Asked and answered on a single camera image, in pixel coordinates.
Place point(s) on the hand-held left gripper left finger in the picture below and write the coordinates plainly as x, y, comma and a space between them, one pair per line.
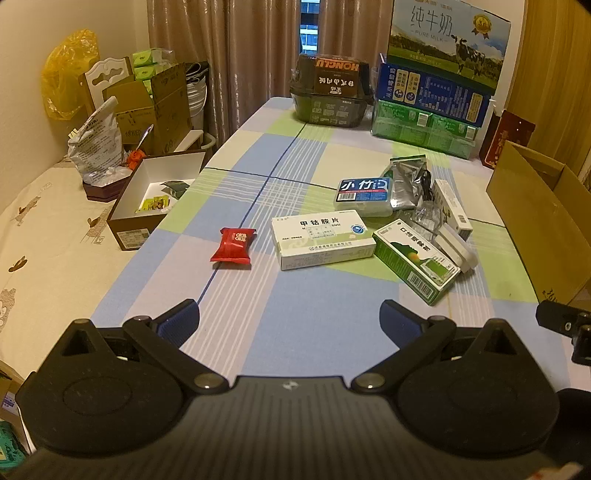
178, 321

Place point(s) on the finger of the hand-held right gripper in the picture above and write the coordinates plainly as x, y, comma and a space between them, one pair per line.
554, 316

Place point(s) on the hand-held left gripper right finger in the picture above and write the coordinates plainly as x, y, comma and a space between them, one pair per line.
399, 319

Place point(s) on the brown cardboard box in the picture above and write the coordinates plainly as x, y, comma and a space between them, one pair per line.
521, 207

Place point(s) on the white slim ointment box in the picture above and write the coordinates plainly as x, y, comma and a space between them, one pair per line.
455, 207

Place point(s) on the blue floss pick box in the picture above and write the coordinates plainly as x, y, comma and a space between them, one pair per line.
364, 194

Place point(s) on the checked cloth covered desktop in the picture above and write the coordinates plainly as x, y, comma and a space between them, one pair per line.
323, 300

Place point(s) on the green medicine box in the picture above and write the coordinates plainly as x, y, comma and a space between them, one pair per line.
406, 254

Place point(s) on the white rounded plastic box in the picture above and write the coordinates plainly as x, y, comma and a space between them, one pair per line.
457, 249

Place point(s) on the red snack packet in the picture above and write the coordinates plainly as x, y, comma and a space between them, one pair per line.
233, 244

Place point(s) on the clear plastic bag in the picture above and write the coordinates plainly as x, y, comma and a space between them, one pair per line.
427, 218

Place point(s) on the white medicine box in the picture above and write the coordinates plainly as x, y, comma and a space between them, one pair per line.
318, 240

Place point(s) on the yellow snack packets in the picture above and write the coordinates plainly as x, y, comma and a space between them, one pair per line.
154, 203

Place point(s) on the dark green folded packet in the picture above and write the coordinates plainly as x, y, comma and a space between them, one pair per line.
174, 187

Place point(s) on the silver foil bag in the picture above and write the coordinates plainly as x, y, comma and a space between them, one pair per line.
406, 180

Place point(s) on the bear print blanket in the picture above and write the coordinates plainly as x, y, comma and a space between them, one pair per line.
46, 258

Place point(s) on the brown box with white inside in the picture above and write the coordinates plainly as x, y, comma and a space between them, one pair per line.
157, 175

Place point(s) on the dark red hexagonal box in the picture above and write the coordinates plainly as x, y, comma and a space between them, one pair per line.
99, 191

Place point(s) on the dark red gift box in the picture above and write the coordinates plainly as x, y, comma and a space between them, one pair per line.
508, 138

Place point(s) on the green shrink-wrapped pack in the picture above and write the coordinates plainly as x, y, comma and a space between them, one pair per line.
415, 127

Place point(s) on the printed silver bag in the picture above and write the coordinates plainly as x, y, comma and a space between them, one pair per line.
94, 138

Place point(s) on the large cardboard box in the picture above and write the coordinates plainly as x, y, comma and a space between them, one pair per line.
171, 106

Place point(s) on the white bucket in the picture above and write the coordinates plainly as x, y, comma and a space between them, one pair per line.
196, 99

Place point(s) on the blue printed carton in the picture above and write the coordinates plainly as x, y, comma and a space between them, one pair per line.
429, 94

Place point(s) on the dark brown snack box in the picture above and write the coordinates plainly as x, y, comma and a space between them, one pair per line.
330, 87

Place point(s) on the white chair back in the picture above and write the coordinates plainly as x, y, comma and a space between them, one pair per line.
108, 71

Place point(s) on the green tissue packs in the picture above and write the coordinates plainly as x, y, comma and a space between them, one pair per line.
147, 57

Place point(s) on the yellow plastic bag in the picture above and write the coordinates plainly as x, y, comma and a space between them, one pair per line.
64, 78

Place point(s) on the milk carton with cow print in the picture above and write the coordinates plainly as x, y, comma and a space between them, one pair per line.
438, 41

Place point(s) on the pink-brown curtain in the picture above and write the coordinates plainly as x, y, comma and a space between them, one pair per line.
244, 46

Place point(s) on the window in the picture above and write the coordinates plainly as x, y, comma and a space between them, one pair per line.
309, 32

